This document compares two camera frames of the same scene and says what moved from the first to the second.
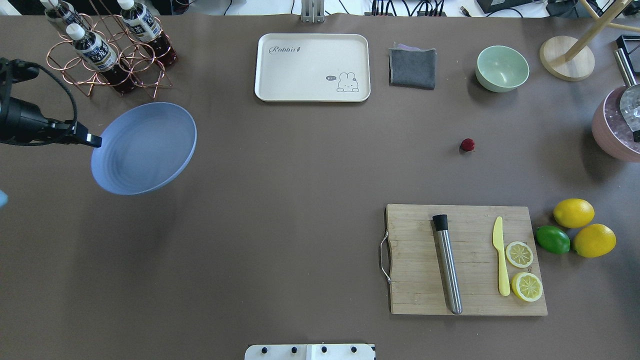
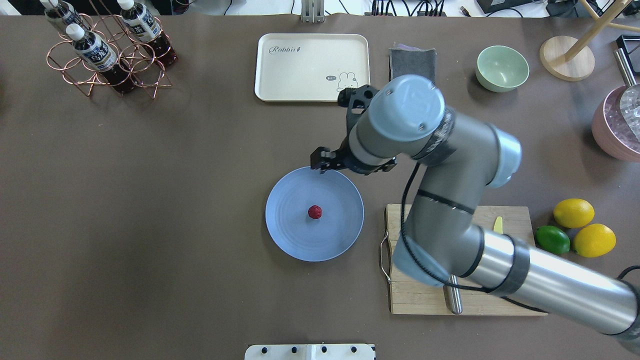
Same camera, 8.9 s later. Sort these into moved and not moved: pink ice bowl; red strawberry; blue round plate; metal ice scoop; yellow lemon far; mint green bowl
Moved: blue round plate; red strawberry
Not moved: metal ice scoop; yellow lemon far; mint green bowl; pink ice bowl
